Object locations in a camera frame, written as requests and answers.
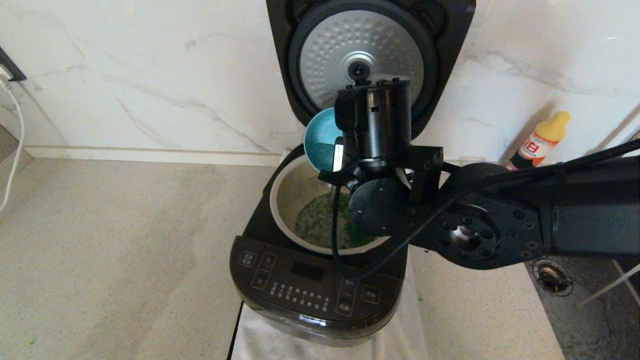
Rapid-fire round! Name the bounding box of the black rice cooker body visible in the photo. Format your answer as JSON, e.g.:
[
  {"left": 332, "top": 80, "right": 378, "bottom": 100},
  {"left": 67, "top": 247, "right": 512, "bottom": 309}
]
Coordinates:
[{"left": 229, "top": 142, "right": 413, "bottom": 347}]

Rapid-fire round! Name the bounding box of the steel sink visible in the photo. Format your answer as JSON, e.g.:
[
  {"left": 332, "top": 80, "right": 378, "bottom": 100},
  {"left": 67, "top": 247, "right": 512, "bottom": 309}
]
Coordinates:
[{"left": 522, "top": 250, "right": 640, "bottom": 360}]

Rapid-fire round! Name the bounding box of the white cloth mat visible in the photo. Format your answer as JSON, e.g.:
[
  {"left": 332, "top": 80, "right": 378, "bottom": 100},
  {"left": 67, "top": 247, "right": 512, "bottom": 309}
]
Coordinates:
[{"left": 231, "top": 272, "right": 431, "bottom": 360}]

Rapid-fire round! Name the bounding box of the black rice cooker lid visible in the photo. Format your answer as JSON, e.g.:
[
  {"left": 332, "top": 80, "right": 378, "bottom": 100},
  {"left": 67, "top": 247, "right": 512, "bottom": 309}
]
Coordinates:
[{"left": 265, "top": 0, "right": 477, "bottom": 142}]

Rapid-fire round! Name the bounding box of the white charger cable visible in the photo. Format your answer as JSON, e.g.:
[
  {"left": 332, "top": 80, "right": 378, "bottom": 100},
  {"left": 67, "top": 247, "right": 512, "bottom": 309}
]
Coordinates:
[{"left": 0, "top": 75, "right": 26, "bottom": 213}]

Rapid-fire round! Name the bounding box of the grey wall outlet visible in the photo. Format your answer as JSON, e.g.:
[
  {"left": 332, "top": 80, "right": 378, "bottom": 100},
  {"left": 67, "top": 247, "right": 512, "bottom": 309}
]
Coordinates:
[{"left": 0, "top": 46, "right": 27, "bottom": 83}]

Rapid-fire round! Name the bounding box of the orange yellow detergent bottle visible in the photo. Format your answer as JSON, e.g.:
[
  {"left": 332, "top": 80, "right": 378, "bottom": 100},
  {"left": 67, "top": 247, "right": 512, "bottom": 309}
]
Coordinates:
[{"left": 505, "top": 111, "right": 571, "bottom": 171}]

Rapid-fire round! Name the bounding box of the blue bowl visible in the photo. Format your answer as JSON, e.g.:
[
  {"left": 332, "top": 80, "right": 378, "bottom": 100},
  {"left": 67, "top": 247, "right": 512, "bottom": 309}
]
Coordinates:
[{"left": 304, "top": 106, "right": 346, "bottom": 172}]

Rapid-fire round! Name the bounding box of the steel sink drain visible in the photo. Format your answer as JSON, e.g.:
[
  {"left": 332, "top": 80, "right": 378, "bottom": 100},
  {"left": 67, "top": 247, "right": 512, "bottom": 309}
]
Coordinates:
[{"left": 532, "top": 258, "right": 575, "bottom": 297}]

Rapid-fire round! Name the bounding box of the cream inner pot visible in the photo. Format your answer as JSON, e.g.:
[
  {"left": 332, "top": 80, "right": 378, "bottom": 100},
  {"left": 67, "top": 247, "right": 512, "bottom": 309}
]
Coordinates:
[{"left": 269, "top": 155, "right": 396, "bottom": 256}]

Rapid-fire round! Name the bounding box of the black strip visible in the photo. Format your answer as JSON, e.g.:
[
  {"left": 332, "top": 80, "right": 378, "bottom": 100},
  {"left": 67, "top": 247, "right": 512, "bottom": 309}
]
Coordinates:
[{"left": 226, "top": 301, "right": 245, "bottom": 360}]

